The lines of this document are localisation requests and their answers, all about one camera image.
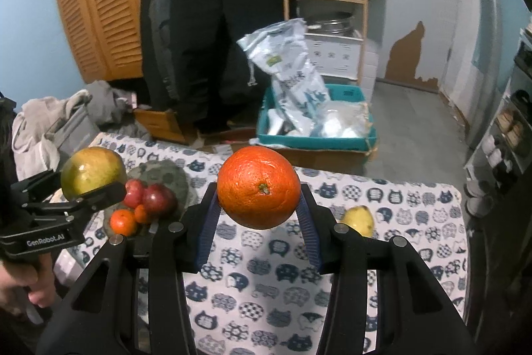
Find large orange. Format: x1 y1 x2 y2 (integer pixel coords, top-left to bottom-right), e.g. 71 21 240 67
217 146 301 231

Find grey hoodie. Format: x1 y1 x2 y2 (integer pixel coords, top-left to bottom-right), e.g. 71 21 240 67
85 80 152 139

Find black hanging jacket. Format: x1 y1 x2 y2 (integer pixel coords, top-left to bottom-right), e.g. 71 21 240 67
140 0 287 135

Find white shoe rack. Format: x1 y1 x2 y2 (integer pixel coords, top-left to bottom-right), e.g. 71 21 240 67
463 26 532 223

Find person's left hand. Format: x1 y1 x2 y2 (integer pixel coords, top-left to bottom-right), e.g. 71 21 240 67
0 255 58 314

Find silver printed bag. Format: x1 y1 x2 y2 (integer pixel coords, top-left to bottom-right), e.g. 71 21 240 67
237 18 333 137

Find red apple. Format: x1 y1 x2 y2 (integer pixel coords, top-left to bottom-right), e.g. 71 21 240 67
142 184 177 219
124 179 146 209

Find small tangerine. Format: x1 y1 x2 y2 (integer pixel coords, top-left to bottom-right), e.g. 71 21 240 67
134 204 154 224
110 209 138 236

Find green mottled plate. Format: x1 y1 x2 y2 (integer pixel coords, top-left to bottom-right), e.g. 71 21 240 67
104 159 191 237

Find teal plastic basket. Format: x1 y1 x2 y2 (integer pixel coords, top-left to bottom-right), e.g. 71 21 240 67
255 84 380 151

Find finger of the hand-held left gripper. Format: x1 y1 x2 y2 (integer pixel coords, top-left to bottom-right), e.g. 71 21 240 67
18 184 128 223
11 168 63 206

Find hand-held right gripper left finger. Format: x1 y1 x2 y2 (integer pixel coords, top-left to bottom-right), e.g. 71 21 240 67
37 182 219 355

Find grey storage bin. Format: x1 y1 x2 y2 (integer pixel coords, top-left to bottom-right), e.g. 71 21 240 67
54 105 102 164

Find yellow lemon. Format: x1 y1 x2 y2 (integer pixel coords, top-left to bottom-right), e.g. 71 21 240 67
341 205 376 238

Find pile of grey clothes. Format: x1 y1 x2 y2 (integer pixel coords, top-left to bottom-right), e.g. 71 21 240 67
12 89 94 177

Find clear plastic bag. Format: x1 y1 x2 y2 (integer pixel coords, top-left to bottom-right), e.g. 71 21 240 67
310 102 370 139

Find metal steamer pot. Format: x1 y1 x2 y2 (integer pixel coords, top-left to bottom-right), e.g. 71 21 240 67
305 15 356 35

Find white drawer cabinet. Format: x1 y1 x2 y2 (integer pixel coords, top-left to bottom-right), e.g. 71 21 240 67
305 33 377 83

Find cat print blanket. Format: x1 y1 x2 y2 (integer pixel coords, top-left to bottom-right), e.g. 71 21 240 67
50 132 468 355

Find wooden drawer box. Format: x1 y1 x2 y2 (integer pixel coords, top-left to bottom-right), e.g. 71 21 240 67
133 107 198 145

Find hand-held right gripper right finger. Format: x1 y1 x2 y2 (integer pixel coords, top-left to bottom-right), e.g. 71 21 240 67
297 182 474 355

